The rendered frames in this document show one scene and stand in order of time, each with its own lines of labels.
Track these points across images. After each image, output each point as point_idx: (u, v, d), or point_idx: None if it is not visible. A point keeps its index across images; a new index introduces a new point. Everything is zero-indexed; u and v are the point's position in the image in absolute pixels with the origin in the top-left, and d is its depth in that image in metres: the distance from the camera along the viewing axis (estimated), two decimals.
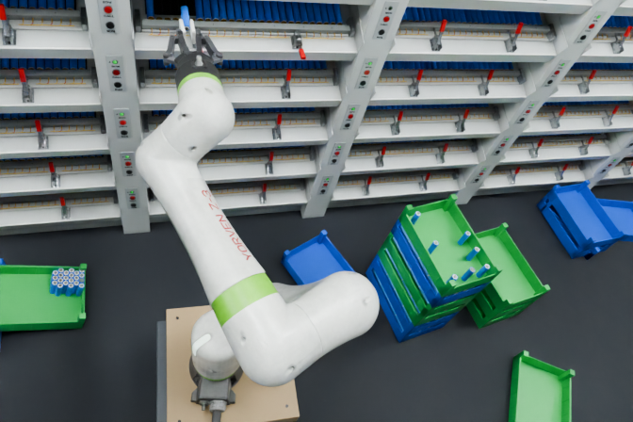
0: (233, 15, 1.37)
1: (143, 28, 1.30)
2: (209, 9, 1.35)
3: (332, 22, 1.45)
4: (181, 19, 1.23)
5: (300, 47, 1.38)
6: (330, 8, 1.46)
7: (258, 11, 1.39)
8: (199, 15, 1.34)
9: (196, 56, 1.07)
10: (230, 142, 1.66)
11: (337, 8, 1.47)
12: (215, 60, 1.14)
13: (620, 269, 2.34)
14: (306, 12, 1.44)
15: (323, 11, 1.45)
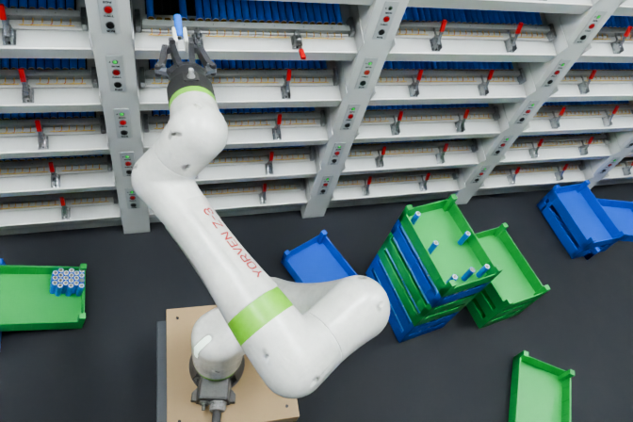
0: (233, 15, 1.37)
1: (143, 28, 1.30)
2: (209, 9, 1.35)
3: (332, 22, 1.45)
4: (173, 27, 1.19)
5: (300, 47, 1.38)
6: (330, 8, 1.46)
7: (258, 11, 1.39)
8: (199, 15, 1.34)
9: (188, 67, 1.04)
10: (230, 142, 1.66)
11: (337, 8, 1.47)
12: (208, 72, 1.10)
13: (620, 269, 2.34)
14: (306, 12, 1.44)
15: (323, 11, 1.45)
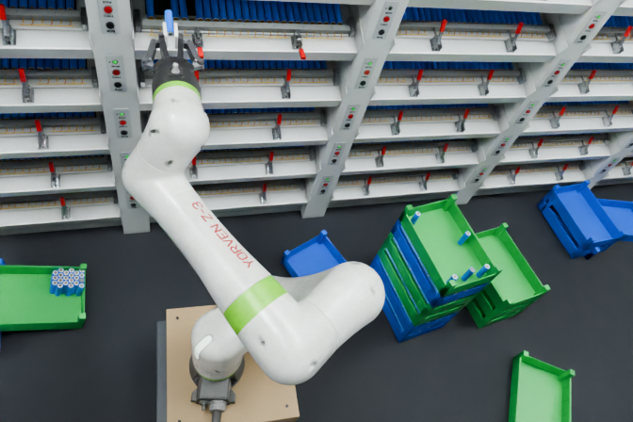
0: (233, 15, 1.37)
1: (143, 28, 1.30)
2: (209, 9, 1.35)
3: (332, 22, 1.45)
4: (164, 22, 1.19)
5: (300, 47, 1.38)
6: (330, 8, 1.46)
7: (258, 11, 1.39)
8: (199, 15, 1.34)
9: (174, 62, 1.04)
10: (230, 142, 1.66)
11: (337, 8, 1.47)
12: (195, 67, 1.10)
13: (620, 269, 2.34)
14: (306, 12, 1.44)
15: (323, 11, 1.45)
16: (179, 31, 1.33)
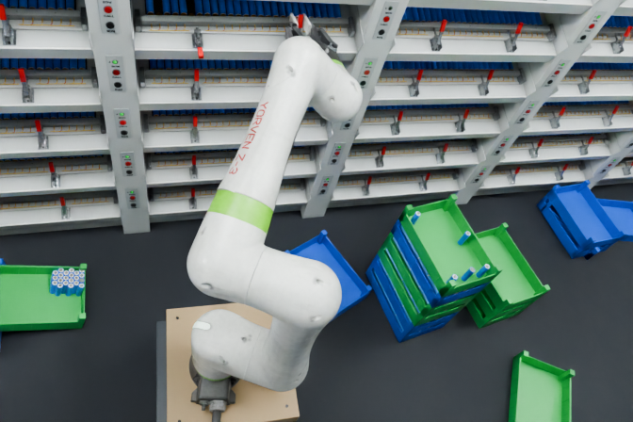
0: (232, 9, 1.37)
1: (143, 24, 1.30)
2: (208, 5, 1.36)
3: (331, 17, 1.45)
4: (301, 24, 1.41)
5: (300, 29, 1.38)
6: (329, 3, 1.46)
7: (257, 7, 1.40)
8: (198, 10, 1.34)
9: None
10: (230, 142, 1.66)
11: (336, 3, 1.47)
12: None
13: (620, 269, 2.34)
14: (305, 8, 1.44)
15: (322, 7, 1.45)
16: (179, 31, 1.33)
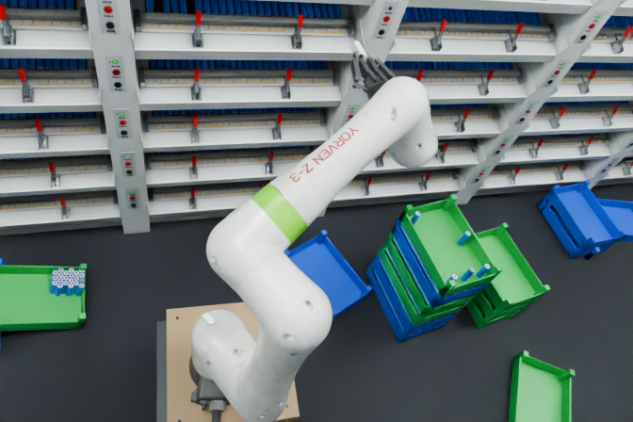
0: (232, 9, 1.37)
1: (143, 22, 1.30)
2: (208, 4, 1.36)
3: (331, 17, 1.45)
4: (354, 51, 1.38)
5: (300, 29, 1.38)
6: (329, 3, 1.46)
7: (257, 7, 1.40)
8: (198, 10, 1.34)
9: None
10: (230, 142, 1.66)
11: (336, 3, 1.47)
12: (361, 87, 1.25)
13: (620, 269, 2.34)
14: (305, 8, 1.44)
15: (322, 7, 1.45)
16: (179, 31, 1.33)
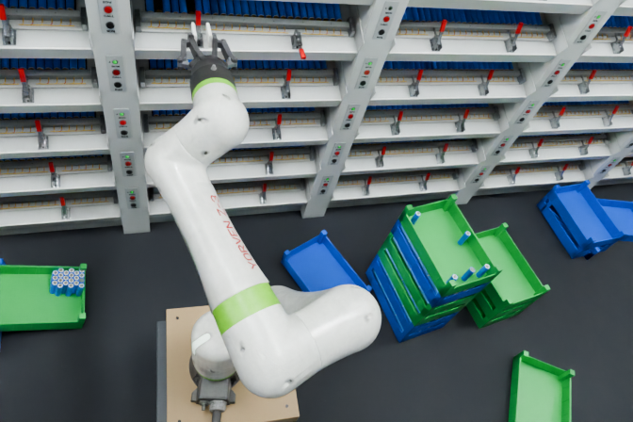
0: (232, 9, 1.37)
1: (142, 21, 1.30)
2: (208, 4, 1.36)
3: (331, 18, 1.45)
4: (206, 34, 1.26)
5: (300, 47, 1.38)
6: (329, 4, 1.46)
7: (257, 7, 1.40)
8: (198, 10, 1.34)
9: None
10: None
11: (336, 4, 1.47)
12: (186, 68, 1.11)
13: (620, 269, 2.34)
14: (305, 8, 1.44)
15: (322, 8, 1.45)
16: (179, 31, 1.33)
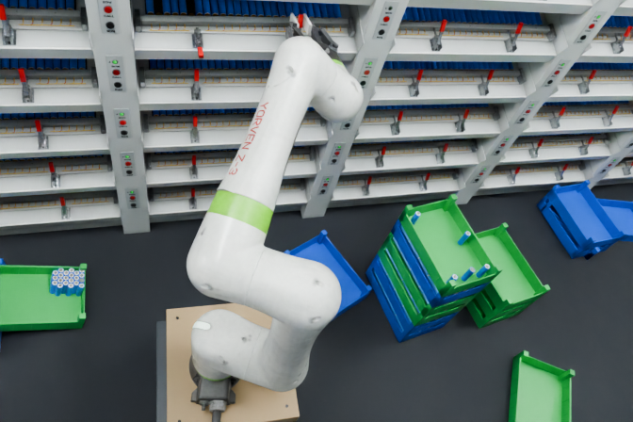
0: (232, 9, 1.37)
1: (143, 24, 1.30)
2: (208, 5, 1.36)
3: (331, 17, 1.45)
4: (302, 24, 1.40)
5: (300, 29, 1.38)
6: (329, 3, 1.46)
7: (257, 7, 1.40)
8: (198, 10, 1.34)
9: None
10: (230, 142, 1.66)
11: (336, 3, 1.47)
12: None
13: (620, 269, 2.34)
14: (305, 8, 1.44)
15: (322, 7, 1.45)
16: (179, 31, 1.33)
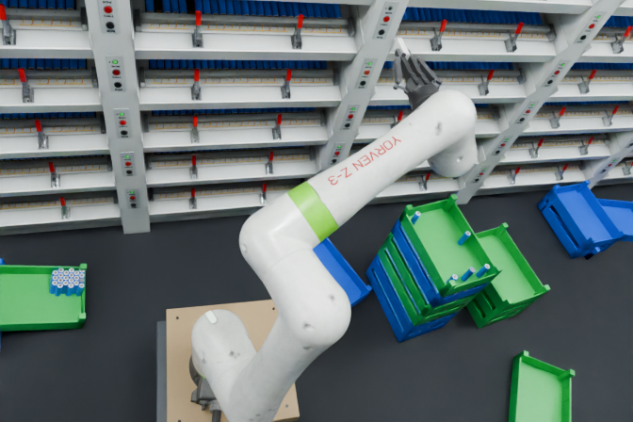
0: (232, 9, 1.37)
1: (143, 22, 1.30)
2: (208, 4, 1.36)
3: (331, 17, 1.45)
4: (396, 47, 1.36)
5: (300, 29, 1.38)
6: (329, 3, 1.46)
7: (257, 7, 1.40)
8: (198, 10, 1.34)
9: None
10: (230, 142, 1.66)
11: (336, 3, 1.47)
12: (402, 89, 1.24)
13: (620, 269, 2.34)
14: (305, 8, 1.44)
15: (322, 7, 1.45)
16: (179, 31, 1.33)
